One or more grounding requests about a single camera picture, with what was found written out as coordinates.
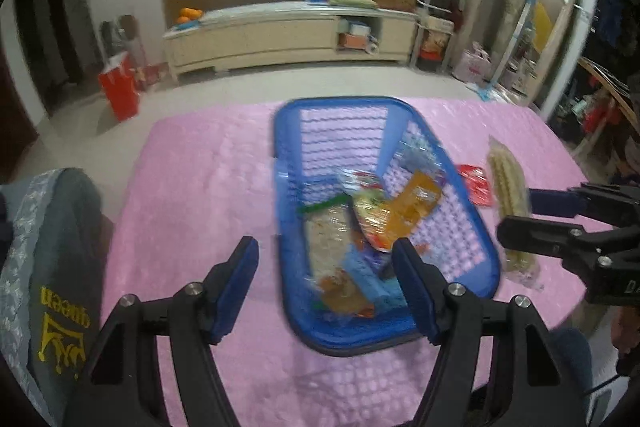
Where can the green folded cloth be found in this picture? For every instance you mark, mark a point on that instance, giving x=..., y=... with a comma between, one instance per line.
x=358, y=4

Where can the white metal shelf rack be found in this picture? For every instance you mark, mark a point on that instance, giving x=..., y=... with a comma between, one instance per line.
x=437, y=28

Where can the pink quilted table cover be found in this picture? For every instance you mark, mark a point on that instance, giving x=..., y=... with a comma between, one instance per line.
x=203, y=180

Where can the pink shopping bag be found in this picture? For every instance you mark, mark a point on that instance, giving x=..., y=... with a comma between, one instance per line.
x=474, y=65

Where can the red snack packet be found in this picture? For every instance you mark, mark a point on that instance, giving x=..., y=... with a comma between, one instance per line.
x=477, y=184

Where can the grey printed cushion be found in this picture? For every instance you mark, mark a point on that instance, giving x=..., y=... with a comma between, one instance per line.
x=52, y=272

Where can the green cracker packet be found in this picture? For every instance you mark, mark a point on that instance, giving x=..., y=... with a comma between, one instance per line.
x=328, y=233

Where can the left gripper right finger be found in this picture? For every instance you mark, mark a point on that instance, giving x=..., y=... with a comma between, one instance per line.
x=432, y=306

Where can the oranges on blue plate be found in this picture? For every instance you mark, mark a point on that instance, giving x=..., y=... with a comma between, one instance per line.
x=188, y=18

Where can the orange snack packet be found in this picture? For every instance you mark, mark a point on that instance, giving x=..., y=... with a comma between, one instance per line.
x=397, y=217

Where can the blue handled mop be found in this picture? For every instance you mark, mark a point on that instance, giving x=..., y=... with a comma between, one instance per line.
x=487, y=94

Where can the red paper bag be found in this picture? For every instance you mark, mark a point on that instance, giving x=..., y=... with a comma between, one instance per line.
x=119, y=86

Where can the blue plastic basket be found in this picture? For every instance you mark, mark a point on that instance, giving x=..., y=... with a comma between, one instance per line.
x=352, y=176

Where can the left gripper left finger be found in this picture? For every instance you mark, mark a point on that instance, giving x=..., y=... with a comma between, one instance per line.
x=226, y=287

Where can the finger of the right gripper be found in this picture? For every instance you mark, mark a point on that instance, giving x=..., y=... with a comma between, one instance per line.
x=552, y=203
x=547, y=238

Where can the cream TV cabinet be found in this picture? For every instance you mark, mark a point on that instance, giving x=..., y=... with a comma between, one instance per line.
x=290, y=32

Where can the standing wooden mirror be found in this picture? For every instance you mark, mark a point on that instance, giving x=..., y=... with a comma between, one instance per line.
x=539, y=44

